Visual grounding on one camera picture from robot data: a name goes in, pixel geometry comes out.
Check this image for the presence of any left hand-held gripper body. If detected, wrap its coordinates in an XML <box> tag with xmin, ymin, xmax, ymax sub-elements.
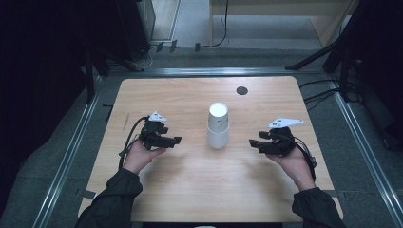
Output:
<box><xmin>138</xmin><ymin>110</ymin><xmax>169</xmax><ymax>151</ymax></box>

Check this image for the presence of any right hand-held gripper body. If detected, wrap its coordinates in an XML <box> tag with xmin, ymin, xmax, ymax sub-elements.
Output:
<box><xmin>265</xmin><ymin>117</ymin><xmax>304</xmax><ymax>157</ymax></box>

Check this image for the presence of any plain white paper cup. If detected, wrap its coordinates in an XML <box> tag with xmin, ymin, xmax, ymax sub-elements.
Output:
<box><xmin>207</xmin><ymin>102</ymin><xmax>230</xmax><ymax>133</ymax></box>

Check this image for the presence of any person's left hand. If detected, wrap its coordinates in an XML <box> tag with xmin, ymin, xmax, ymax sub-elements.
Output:
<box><xmin>123</xmin><ymin>139</ymin><xmax>167</xmax><ymax>175</ymax></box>

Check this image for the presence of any person's right hand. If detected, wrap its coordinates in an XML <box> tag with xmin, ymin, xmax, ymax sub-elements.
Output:
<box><xmin>265</xmin><ymin>145</ymin><xmax>317</xmax><ymax>193</ymax></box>

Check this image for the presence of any black tape strip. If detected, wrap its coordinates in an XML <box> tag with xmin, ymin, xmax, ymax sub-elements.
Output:
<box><xmin>102</xmin><ymin>104</ymin><xmax>115</xmax><ymax>123</ymax></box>

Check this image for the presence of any grey tape piece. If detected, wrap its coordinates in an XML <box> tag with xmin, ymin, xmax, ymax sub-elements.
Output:
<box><xmin>325</xmin><ymin>189</ymin><xmax>347</xmax><ymax>200</ymax></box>
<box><xmin>77</xmin><ymin>189</ymin><xmax>97</xmax><ymax>200</ymax></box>

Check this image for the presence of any black metal stand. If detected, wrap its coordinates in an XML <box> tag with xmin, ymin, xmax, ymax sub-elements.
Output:
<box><xmin>84</xmin><ymin>47</ymin><xmax>145</xmax><ymax>104</ymax></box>

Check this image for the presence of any black tripod stand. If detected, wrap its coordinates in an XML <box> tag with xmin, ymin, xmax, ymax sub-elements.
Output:
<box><xmin>284</xmin><ymin>0</ymin><xmax>369</xmax><ymax>103</ymax></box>

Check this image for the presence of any black cabinet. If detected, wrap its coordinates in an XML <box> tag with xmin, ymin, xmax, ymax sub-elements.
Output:
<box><xmin>115</xmin><ymin>0</ymin><xmax>157</xmax><ymax>62</ymax></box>

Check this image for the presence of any light wooden shelf unit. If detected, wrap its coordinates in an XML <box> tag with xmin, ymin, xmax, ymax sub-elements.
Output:
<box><xmin>208</xmin><ymin>0</ymin><xmax>359</xmax><ymax>48</ymax></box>

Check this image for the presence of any left hand-held gripper cable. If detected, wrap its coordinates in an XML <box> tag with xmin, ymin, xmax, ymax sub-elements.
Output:
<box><xmin>118</xmin><ymin>116</ymin><xmax>150</xmax><ymax>170</ymax></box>

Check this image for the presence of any hand-held gripper cable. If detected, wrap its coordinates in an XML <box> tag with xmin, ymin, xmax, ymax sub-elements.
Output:
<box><xmin>293</xmin><ymin>136</ymin><xmax>318</xmax><ymax>182</ymax></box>
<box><xmin>118</xmin><ymin>116</ymin><xmax>150</xmax><ymax>170</ymax></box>

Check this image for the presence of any right hand-held gripper cable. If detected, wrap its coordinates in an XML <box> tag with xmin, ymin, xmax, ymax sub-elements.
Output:
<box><xmin>293</xmin><ymin>136</ymin><xmax>318</xmax><ymax>182</ymax></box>

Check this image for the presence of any black floor cable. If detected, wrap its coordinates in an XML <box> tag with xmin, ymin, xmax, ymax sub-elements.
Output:
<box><xmin>303</xmin><ymin>87</ymin><xmax>340</xmax><ymax>105</ymax></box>
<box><xmin>298</xmin><ymin>78</ymin><xmax>340</xmax><ymax>90</ymax></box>

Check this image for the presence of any white floor cable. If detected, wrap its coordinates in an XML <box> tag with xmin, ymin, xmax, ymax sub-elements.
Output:
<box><xmin>138</xmin><ymin>47</ymin><xmax>155</xmax><ymax>69</ymax></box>

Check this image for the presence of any metal floor rail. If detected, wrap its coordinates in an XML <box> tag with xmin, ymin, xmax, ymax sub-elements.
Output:
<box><xmin>31</xmin><ymin>75</ymin><xmax>106</xmax><ymax>228</ymax></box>
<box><xmin>107</xmin><ymin>66</ymin><xmax>324</xmax><ymax>77</ymax></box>
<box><xmin>327</xmin><ymin>74</ymin><xmax>403</xmax><ymax>227</ymax></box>

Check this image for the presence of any black hanging cable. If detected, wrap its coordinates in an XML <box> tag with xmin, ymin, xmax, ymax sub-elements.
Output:
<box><xmin>210</xmin><ymin>0</ymin><xmax>230</xmax><ymax>48</ymax></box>

